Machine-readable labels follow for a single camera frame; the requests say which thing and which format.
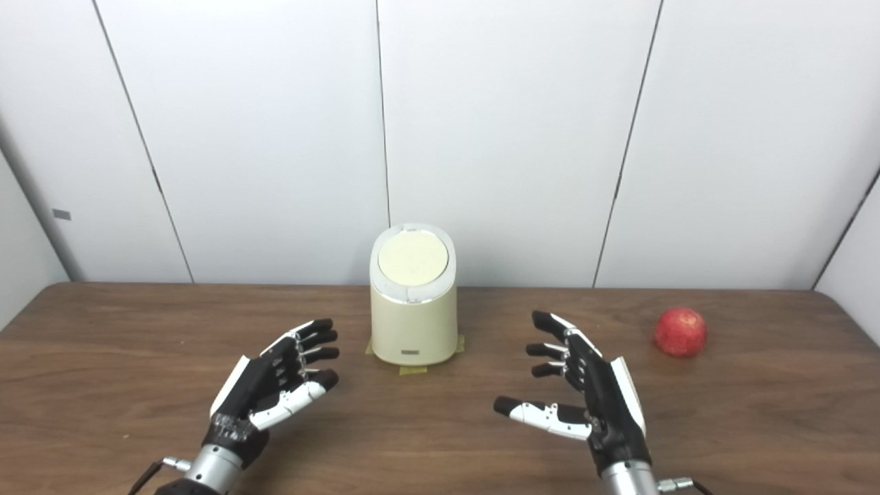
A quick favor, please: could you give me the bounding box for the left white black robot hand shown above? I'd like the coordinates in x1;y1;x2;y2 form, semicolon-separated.
201;318;340;470

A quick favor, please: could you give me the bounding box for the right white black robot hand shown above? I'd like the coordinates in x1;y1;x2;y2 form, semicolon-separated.
493;311;652;476

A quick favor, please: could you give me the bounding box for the red apple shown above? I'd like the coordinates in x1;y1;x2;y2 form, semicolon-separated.
654;307;708;358

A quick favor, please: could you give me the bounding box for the cream-colored bin body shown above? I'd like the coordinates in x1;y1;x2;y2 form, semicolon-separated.
369;222;459;367

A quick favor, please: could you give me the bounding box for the cream round bin lid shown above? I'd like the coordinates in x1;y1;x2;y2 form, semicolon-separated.
377;230;450;287

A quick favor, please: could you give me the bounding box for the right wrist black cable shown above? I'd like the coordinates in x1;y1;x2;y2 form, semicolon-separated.
657;476;716;495

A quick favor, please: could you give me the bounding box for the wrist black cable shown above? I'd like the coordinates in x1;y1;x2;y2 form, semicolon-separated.
657;476;716;495
127;457;192;495

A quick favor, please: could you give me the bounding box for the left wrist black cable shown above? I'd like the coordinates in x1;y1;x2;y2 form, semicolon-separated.
127;457;192;495

